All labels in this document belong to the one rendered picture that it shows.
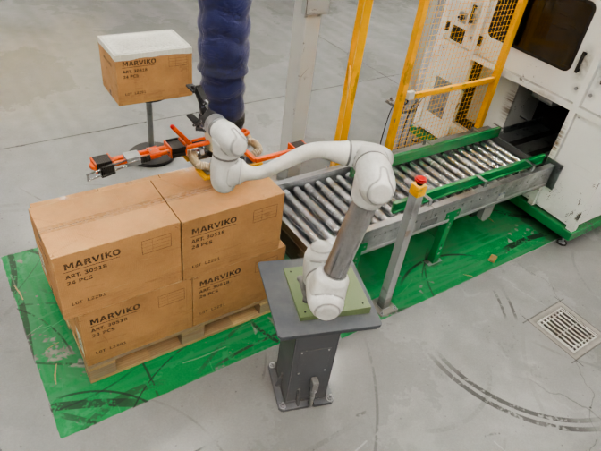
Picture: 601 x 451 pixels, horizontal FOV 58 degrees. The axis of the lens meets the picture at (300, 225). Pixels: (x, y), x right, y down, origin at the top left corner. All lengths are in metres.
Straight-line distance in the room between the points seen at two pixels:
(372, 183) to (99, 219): 1.38
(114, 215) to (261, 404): 1.29
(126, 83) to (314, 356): 2.56
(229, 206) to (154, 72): 1.88
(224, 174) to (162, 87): 2.44
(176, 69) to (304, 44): 1.06
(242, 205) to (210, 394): 1.07
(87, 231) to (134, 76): 1.95
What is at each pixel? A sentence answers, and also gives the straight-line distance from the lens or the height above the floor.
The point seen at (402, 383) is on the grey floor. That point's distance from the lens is 3.38.
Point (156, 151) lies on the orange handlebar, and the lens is 2.65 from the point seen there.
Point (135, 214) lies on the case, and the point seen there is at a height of 0.94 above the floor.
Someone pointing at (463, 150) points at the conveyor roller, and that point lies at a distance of 4.59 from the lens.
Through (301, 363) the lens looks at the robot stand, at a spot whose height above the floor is 0.36.
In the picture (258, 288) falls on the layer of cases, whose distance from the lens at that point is 3.33.
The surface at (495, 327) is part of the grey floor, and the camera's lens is 3.92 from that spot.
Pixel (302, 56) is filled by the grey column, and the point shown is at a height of 1.16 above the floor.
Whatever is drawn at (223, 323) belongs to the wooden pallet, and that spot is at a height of 0.02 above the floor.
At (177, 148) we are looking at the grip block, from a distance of 2.65.
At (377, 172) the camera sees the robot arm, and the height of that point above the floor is 1.60.
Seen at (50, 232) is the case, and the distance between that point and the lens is 2.72.
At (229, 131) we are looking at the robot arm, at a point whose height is 1.63.
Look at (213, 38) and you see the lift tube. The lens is 2.48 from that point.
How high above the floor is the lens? 2.62
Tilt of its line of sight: 38 degrees down
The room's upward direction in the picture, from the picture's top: 8 degrees clockwise
